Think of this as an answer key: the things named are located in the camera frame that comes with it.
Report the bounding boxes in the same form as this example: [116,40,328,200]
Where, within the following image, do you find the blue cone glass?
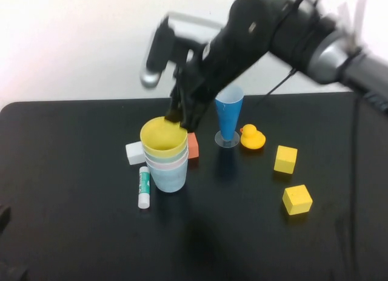
[214,85,244,148]

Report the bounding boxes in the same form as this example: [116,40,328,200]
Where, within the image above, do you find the yellow foam cube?
[282,184,313,216]
[273,145,298,174]

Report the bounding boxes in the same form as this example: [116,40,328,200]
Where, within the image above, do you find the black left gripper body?
[0,204,12,235]

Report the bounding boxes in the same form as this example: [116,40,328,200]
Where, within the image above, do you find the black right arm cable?
[261,67,299,103]

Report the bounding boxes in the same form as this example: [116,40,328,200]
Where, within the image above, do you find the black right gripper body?
[170,35,243,120]

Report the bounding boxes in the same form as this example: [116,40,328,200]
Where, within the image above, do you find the yellow plastic cup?
[139,116,189,160]

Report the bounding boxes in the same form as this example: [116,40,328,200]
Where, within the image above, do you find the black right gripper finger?
[164,102,183,124]
[179,109,203,132]

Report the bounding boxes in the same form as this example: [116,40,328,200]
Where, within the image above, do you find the green plastic cup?
[142,147,189,166]

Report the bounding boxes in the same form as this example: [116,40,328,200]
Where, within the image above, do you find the pink plastic cup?
[144,155,189,172]

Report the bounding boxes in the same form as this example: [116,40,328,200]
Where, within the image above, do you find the white green glue stick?
[138,166,151,209]

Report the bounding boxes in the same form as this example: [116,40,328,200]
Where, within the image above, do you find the white foam cube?
[125,141,147,166]

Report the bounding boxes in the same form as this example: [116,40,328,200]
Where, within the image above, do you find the yellow rubber duck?
[239,124,267,150]

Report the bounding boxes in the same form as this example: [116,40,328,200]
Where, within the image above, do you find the light blue plastic cup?
[147,159,189,193]

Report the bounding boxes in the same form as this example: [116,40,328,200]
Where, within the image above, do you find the orange foam cube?
[187,132,200,160]

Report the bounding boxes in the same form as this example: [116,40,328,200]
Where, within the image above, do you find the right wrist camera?
[139,11,224,88]

